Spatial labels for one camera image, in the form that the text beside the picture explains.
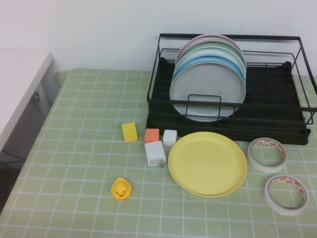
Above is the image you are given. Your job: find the yellow plate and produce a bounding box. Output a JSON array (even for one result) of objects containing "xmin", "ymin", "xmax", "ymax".
[{"xmin": 167, "ymin": 131, "xmax": 248, "ymax": 198}]

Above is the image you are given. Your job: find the grey plate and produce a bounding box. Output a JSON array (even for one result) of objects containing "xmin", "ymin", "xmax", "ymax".
[{"xmin": 169, "ymin": 64, "xmax": 247, "ymax": 122}]

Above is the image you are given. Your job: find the pale cyan plate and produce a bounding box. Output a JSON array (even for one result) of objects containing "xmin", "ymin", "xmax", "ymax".
[{"xmin": 175, "ymin": 46, "xmax": 247, "ymax": 72}]

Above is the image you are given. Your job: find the blue plate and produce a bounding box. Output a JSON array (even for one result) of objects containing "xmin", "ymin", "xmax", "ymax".
[{"xmin": 172, "ymin": 55, "xmax": 247, "ymax": 86}]

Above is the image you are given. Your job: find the green plate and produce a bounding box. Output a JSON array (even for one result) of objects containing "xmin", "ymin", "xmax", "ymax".
[{"xmin": 177, "ymin": 39, "xmax": 245, "ymax": 62}]

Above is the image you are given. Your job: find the pink plate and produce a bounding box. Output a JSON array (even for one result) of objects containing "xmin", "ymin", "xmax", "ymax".
[{"xmin": 176, "ymin": 34, "xmax": 242, "ymax": 60}]

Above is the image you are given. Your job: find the orange cube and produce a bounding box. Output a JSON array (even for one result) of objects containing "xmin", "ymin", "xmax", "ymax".
[{"xmin": 144, "ymin": 128, "xmax": 160, "ymax": 144}]

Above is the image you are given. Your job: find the white cube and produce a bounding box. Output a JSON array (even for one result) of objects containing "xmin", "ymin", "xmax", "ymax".
[{"xmin": 162, "ymin": 129, "xmax": 178, "ymax": 147}]

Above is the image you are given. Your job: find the yellow block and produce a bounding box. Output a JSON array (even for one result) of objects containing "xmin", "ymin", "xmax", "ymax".
[{"xmin": 121, "ymin": 121, "xmax": 139, "ymax": 143}]

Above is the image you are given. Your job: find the white USB charger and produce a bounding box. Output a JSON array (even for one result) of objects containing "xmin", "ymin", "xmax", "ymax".
[{"xmin": 144, "ymin": 140, "xmax": 167, "ymax": 169}]

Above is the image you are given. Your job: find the yellow rubber duck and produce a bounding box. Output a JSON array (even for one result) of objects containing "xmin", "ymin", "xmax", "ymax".
[{"xmin": 110, "ymin": 177, "xmax": 132, "ymax": 200}]

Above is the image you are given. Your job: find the green checkered tablecloth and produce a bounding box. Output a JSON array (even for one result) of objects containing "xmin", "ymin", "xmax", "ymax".
[{"xmin": 0, "ymin": 68, "xmax": 317, "ymax": 238}]

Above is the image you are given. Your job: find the white double-sided tape roll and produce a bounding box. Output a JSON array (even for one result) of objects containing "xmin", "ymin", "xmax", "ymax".
[
  {"xmin": 264, "ymin": 174, "xmax": 310, "ymax": 216},
  {"xmin": 247, "ymin": 137, "xmax": 289, "ymax": 173}
]

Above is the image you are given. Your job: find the black drip tray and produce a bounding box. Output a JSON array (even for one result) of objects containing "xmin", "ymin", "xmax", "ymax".
[{"xmin": 146, "ymin": 57, "xmax": 312, "ymax": 145}]

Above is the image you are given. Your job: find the white side cabinet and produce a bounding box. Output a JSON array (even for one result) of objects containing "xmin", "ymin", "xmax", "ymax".
[{"xmin": 0, "ymin": 48, "xmax": 61, "ymax": 172}]

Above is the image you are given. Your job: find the black wire dish rack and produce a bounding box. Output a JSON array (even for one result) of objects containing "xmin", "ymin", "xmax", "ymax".
[{"xmin": 146, "ymin": 33, "xmax": 317, "ymax": 131}]

